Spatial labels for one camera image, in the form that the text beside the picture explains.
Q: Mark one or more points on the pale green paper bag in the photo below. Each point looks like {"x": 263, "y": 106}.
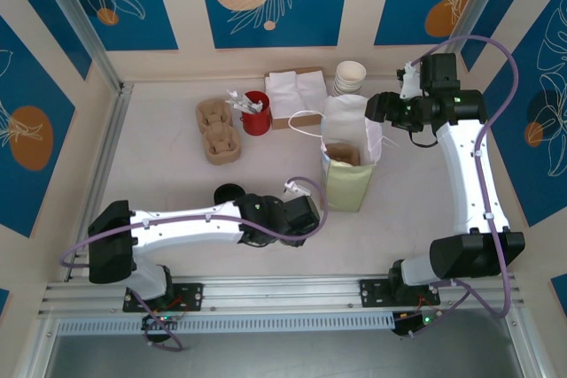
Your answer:
{"x": 347, "y": 187}

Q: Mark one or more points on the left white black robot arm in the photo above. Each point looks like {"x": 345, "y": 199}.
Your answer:
{"x": 186, "y": 227}

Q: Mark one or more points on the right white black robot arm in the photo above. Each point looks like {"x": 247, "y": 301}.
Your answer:
{"x": 474, "y": 183}

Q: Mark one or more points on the stack of paper cups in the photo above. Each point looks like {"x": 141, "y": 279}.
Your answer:
{"x": 350, "y": 79}

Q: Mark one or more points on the stack of black cup lids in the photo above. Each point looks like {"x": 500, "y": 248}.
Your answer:
{"x": 228, "y": 192}

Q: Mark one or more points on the brown cardboard napkin box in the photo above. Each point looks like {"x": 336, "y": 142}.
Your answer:
{"x": 292, "y": 122}

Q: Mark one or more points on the white paper napkin stack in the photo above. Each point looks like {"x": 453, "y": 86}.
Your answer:
{"x": 283, "y": 94}

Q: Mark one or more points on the red cylindrical holder cup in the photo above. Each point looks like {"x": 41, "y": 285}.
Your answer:
{"x": 256, "y": 123}

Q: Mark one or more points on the stack of brown pulp carriers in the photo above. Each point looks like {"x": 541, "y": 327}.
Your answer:
{"x": 219, "y": 134}

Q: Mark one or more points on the white sachet bundle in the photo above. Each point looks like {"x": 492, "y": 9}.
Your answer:
{"x": 239, "y": 101}

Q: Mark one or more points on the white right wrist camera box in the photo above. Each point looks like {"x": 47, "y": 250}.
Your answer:
{"x": 409, "y": 83}

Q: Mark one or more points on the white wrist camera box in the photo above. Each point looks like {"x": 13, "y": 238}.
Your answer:
{"x": 292, "y": 185}
{"x": 409, "y": 83}

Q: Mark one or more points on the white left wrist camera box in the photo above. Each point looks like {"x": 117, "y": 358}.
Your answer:
{"x": 292, "y": 185}

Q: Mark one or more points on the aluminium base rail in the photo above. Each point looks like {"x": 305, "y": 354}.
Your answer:
{"x": 283, "y": 291}

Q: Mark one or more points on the aluminium frame post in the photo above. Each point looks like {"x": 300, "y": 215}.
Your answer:
{"x": 75, "y": 10}
{"x": 469, "y": 15}

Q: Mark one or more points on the aluminium side rail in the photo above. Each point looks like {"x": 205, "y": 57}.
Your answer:
{"x": 111, "y": 139}

